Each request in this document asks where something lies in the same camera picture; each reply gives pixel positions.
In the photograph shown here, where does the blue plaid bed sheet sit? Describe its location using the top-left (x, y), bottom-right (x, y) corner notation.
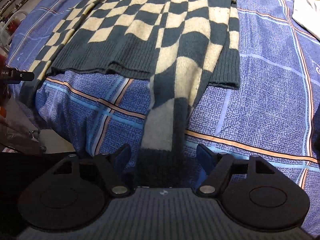
top-left (5, 0), bottom-right (319, 239)

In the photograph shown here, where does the white metal trolley rack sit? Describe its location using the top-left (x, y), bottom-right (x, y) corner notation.
top-left (1, 10), bottom-right (28, 54)

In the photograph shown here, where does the white folded cloth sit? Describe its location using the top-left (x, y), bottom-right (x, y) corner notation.
top-left (292, 0), bottom-right (320, 40)

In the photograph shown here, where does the green cream checkered sweater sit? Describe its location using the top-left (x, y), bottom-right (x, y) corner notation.
top-left (19, 0), bottom-right (240, 186)

